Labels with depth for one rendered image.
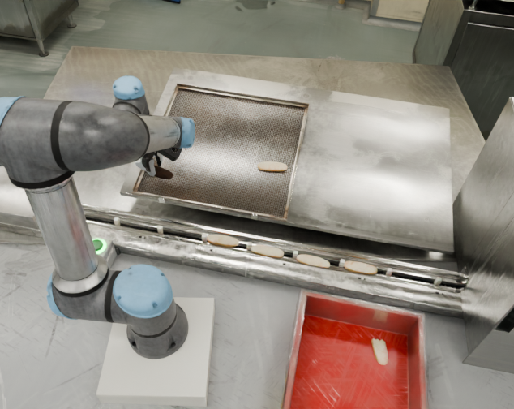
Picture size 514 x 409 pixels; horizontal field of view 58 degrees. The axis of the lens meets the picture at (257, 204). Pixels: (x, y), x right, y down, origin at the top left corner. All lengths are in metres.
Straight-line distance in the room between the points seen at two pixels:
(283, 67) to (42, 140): 1.59
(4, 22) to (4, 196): 2.63
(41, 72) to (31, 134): 3.14
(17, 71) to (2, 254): 2.59
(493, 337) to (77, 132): 1.02
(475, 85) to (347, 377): 2.10
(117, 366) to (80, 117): 0.66
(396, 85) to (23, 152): 1.74
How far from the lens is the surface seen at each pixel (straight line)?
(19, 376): 1.35
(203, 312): 1.24
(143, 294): 1.03
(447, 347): 1.40
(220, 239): 1.41
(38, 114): 0.81
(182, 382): 1.18
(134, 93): 1.23
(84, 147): 0.78
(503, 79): 3.01
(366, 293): 1.36
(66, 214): 0.93
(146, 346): 1.17
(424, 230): 1.52
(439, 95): 2.26
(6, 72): 4.03
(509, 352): 1.34
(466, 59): 2.90
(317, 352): 1.29
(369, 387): 1.28
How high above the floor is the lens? 1.98
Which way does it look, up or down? 48 degrees down
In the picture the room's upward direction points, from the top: 4 degrees clockwise
